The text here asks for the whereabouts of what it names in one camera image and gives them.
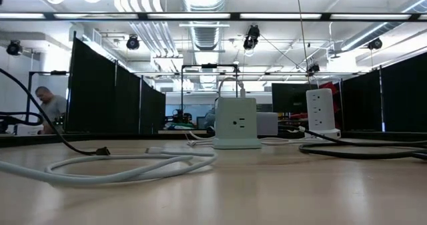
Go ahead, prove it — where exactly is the silver ventilation duct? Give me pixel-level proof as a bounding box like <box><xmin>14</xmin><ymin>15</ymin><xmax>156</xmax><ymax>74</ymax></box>
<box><xmin>179</xmin><ymin>0</ymin><xmax>231</xmax><ymax>52</ymax></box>

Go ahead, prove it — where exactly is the black overhead camera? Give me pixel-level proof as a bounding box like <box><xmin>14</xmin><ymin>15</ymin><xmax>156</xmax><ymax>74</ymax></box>
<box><xmin>242</xmin><ymin>23</ymin><xmax>262</xmax><ymax>51</ymax></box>

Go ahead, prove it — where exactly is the black overhead frame bar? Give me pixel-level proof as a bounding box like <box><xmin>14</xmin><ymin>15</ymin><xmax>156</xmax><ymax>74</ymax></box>
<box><xmin>0</xmin><ymin>11</ymin><xmax>427</xmax><ymax>22</ymax></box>

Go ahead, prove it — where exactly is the pinkish white cable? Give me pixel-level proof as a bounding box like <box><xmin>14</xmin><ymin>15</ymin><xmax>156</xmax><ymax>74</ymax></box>
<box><xmin>262</xmin><ymin>136</ymin><xmax>316</xmax><ymax>146</ymax></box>

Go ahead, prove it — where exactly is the pale grey box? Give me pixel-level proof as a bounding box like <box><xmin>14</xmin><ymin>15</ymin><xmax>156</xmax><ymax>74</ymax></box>
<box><xmin>256</xmin><ymin>111</ymin><xmax>280</xmax><ymax>138</ymax></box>

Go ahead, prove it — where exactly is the white tower power strip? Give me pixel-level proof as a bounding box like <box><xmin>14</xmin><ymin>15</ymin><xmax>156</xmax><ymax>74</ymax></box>
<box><xmin>305</xmin><ymin>87</ymin><xmax>342</xmax><ymax>140</ymax></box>

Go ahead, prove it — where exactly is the mint green cube power strip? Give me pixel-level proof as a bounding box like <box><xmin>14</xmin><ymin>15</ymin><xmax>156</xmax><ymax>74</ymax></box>
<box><xmin>211</xmin><ymin>97</ymin><xmax>263</xmax><ymax>150</ymax></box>

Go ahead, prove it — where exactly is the black partition panel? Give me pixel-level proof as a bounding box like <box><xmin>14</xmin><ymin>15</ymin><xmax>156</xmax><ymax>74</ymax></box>
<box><xmin>340</xmin><ymin>50</ymin><xmax>427</xmax><ymax>133</ymax></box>
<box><xmin>64</xmin><ymin>30</ymin><xmax>167</xmax><ymax>135</ymax></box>

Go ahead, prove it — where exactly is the black aluminium table frame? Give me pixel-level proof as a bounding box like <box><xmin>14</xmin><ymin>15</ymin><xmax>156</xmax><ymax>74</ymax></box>
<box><xmin>0</xmin><ymin>130</ymin><xmax>427</xmax><ymax>146</ymax></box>

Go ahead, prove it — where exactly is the black monitor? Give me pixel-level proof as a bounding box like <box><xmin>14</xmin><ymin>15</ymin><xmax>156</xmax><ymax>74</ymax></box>
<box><xmin>271</xmin><ymin>82</ymin><xmax>310</xmax><ymax>114</ymax></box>

